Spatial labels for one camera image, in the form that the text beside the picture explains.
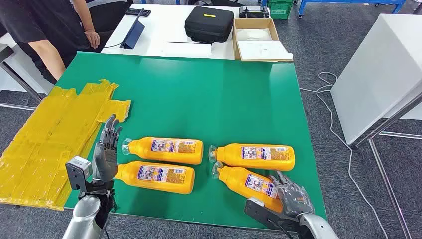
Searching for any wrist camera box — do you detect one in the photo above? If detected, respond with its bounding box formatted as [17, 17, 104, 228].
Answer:
[65, 156, 94, 194]
[244, 198, 299, 232]

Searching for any person's left hand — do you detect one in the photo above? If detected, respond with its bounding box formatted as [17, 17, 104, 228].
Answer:
[84, 29, 101, 49]

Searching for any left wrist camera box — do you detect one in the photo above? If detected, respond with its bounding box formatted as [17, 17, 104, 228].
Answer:
[65, 156, 94, 194]

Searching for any black carrying case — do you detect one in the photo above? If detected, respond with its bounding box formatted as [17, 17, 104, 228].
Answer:
[184, 6, 235, 44]

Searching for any dark blue tablet folio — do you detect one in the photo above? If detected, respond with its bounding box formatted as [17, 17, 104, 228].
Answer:
[119, 8, 146, 50]

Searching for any blue metal frame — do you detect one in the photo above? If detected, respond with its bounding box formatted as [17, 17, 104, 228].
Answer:
[297, 0, 407, 19]

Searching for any open cardboard box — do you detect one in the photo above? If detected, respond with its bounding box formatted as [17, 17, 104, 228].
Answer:
[232, 17, 294, 63]

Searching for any green table mat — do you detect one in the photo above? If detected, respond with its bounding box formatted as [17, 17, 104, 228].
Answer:
[54, 51, 327, 231]

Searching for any metal-legged side table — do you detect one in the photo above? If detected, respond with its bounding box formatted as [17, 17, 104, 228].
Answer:
[0, 33, 55, 111]

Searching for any white desk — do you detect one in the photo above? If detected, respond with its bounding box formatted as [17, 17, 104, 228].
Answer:
[100, 3, 241, 61]

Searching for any white table with metal legs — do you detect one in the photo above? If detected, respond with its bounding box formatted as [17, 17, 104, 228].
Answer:
[330, 13, 422, 239]

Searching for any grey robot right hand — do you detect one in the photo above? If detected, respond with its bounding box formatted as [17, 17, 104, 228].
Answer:
[267, 171, 315, 217]

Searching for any black controller device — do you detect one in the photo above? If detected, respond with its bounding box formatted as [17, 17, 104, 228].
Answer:
[239, 5, 270, 19]

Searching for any white foam block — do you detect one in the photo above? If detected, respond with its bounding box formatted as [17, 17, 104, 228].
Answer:
[237, 40, 294, 61]

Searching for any black phone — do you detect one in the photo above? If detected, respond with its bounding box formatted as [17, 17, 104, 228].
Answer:
[124, 8, 152, 17]

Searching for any yellow plastic sheet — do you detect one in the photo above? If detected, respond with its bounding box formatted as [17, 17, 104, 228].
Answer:
[0, 78, 132, 211]

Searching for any white floor cable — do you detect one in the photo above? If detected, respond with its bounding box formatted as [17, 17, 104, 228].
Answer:
[299, 71, 390, 239]

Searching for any orange bottle with label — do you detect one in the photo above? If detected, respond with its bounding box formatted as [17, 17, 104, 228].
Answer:
[211, 161, 284, 214]
[114, 161, 196, 195]
[208, 143, 296, 172]
[122, 136, 204, 165]

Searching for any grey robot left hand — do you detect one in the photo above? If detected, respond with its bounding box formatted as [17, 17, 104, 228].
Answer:
[92, 114, 123, 182]

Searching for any green plastic crate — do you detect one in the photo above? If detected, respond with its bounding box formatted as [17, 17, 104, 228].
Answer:
[267, 0, 294, 20]

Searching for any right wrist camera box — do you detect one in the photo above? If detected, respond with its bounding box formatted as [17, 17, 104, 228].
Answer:
[244, 198, 299, 232]

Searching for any round white plate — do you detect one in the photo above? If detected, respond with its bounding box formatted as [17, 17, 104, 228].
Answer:
[236, 28, 273, 41]

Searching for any person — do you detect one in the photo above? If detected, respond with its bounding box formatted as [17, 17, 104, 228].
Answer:
[0, 0, 101, 85]

